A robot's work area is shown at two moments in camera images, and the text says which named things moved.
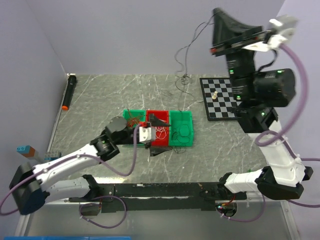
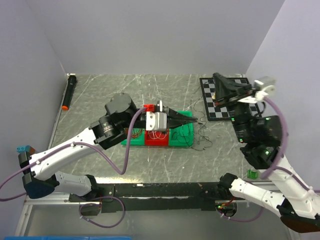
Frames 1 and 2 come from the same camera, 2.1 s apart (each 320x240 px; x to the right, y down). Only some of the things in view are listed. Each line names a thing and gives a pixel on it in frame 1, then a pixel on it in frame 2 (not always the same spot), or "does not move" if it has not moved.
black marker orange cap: [72, 79] does not move
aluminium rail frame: [23, 218] does not move
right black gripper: [227, 29] -> [225, 89]
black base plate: [129, 197] does not move
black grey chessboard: [218, 98] does not move
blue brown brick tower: [27, 151] does not move
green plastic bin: [181, 132] does not move
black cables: [183, 71] -> [185, 134]
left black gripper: [155, 121] -> [174, 119]
